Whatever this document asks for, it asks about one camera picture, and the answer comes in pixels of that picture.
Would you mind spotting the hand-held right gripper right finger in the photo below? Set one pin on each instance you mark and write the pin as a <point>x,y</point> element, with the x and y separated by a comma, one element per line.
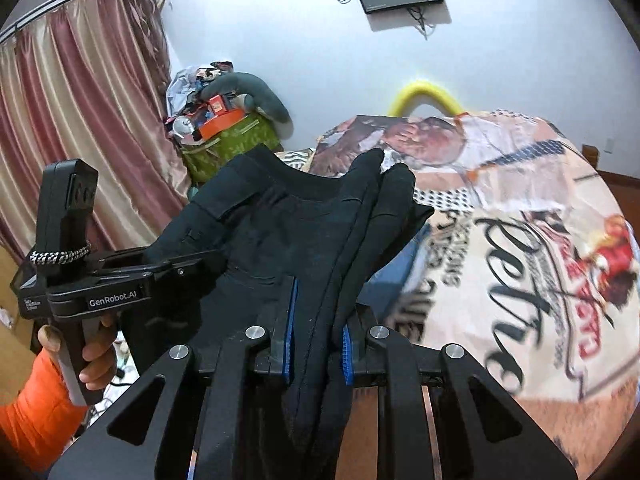
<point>348,357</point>

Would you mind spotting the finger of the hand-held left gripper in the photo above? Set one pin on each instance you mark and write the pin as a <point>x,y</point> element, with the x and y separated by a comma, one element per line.
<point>150,260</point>
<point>185,274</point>

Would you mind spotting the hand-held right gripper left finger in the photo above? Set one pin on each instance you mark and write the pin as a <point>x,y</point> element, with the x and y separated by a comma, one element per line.
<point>292,355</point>

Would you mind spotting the black pants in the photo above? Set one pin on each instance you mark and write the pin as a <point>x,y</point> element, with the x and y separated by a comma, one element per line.
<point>300,230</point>

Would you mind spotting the person's left forearm orange sleeve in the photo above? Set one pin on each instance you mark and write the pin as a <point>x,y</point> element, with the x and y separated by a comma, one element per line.
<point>35,410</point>

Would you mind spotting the person's left hand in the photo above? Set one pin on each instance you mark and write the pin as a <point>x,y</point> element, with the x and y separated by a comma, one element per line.
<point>97,350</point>

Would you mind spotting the brown cardboard box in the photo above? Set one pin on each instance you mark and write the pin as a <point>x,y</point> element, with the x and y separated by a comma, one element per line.
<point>6,265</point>

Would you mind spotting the folded blue jeans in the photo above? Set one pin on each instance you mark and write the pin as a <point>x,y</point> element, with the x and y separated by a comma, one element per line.
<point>400,260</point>

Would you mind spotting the pink striped curtain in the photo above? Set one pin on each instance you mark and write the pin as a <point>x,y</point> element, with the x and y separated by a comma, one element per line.
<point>80,125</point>

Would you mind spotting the green patterned bag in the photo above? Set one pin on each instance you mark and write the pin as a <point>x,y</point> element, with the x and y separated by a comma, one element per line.
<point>235,142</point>

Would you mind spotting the orange box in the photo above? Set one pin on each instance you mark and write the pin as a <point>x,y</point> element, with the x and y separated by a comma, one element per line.
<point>220,124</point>

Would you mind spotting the striped cloth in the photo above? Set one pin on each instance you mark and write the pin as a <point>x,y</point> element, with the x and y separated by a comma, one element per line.
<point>295,157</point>

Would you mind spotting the pale blue clothes pile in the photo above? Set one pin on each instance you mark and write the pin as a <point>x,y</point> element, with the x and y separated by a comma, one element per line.
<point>185,87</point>

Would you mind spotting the printed blanket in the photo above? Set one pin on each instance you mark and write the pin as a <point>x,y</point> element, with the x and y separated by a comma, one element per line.
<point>500,220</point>

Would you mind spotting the yellow foam tube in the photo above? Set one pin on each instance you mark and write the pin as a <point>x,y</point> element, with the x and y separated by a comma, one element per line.
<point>422,92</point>

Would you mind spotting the curtain rail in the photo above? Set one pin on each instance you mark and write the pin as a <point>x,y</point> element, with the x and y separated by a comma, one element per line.
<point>65,2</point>

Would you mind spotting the wooden post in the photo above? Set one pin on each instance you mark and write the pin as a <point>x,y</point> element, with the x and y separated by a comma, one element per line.
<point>590,154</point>

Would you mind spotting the white wall socket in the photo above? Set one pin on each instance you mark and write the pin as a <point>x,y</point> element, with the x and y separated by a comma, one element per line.
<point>609,146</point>

